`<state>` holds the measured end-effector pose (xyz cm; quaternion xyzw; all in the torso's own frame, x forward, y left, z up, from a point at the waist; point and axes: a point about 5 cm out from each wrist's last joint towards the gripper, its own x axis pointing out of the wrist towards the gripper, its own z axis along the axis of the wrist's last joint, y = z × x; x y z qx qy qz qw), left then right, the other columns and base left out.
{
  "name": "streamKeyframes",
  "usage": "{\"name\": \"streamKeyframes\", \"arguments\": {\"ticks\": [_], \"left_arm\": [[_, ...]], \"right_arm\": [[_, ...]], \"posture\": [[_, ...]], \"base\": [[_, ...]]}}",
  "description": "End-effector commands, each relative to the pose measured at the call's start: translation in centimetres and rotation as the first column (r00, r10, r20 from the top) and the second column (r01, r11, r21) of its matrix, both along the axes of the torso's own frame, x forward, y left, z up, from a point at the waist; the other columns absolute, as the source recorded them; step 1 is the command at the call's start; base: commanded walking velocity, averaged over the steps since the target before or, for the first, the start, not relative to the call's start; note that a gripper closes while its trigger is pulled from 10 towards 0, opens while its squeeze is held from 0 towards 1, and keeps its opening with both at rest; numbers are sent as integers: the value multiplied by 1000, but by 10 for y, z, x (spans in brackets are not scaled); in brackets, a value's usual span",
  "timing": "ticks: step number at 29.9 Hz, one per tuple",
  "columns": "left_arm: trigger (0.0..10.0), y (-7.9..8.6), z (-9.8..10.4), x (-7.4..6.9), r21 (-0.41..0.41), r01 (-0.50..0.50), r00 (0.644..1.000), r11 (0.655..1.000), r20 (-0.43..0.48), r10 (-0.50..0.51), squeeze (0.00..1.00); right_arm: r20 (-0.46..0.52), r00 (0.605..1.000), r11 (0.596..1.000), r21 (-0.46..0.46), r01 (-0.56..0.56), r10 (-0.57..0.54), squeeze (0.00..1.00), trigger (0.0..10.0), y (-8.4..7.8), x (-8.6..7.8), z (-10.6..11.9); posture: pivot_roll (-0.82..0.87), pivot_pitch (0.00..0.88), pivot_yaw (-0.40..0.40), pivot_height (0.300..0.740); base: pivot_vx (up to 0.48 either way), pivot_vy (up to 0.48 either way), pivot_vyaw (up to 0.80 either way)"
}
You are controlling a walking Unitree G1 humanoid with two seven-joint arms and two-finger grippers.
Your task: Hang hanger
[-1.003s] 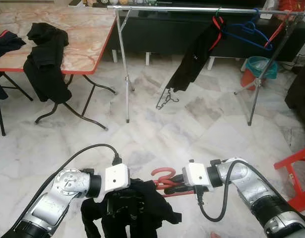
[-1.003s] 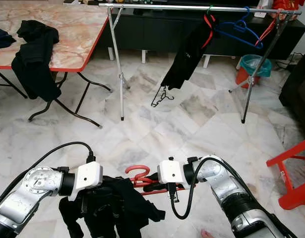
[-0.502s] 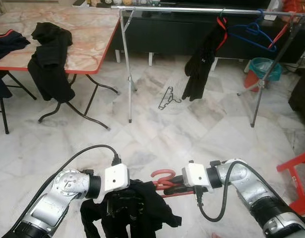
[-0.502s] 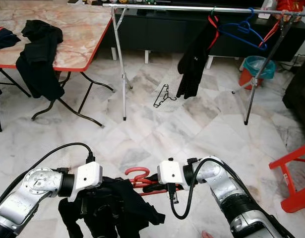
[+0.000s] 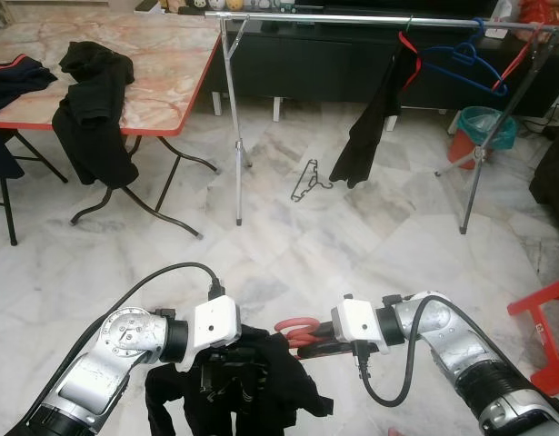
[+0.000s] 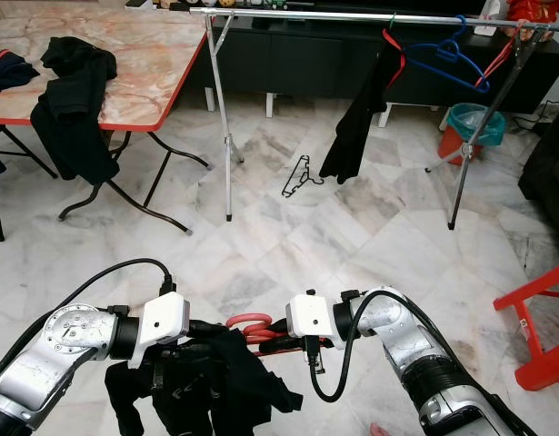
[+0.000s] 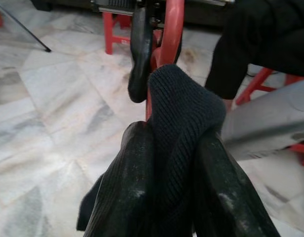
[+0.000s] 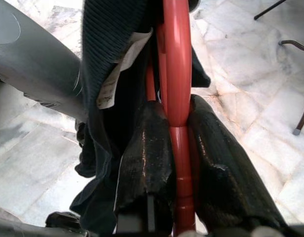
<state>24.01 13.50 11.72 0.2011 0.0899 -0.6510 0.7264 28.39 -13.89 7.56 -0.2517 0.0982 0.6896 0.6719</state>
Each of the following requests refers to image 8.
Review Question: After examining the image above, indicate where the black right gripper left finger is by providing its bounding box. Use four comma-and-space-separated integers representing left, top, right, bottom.
114, 100, 176, 223

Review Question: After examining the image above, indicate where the black shirt green print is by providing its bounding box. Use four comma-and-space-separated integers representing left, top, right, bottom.
69, 0, 212, 237

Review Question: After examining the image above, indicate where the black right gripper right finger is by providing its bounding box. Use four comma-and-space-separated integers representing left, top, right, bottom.
188, 94, 289, 231

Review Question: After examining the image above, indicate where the thick red plastic hanger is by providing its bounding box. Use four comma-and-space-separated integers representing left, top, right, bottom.
144, 0, 201, 237

